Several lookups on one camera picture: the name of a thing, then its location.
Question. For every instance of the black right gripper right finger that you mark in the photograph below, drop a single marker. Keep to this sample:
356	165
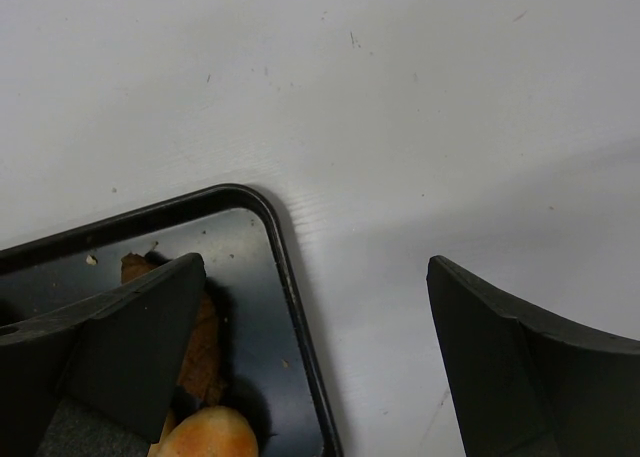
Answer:
527	382

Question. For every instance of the dark brown croissant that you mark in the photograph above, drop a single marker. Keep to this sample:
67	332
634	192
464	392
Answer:
200	374

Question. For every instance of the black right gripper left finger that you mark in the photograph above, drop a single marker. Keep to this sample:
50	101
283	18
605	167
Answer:
97	377

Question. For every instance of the black baking tray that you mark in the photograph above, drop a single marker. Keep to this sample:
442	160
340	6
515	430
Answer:
269	364

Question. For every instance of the round light bun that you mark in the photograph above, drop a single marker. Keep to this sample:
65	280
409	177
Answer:
212	431

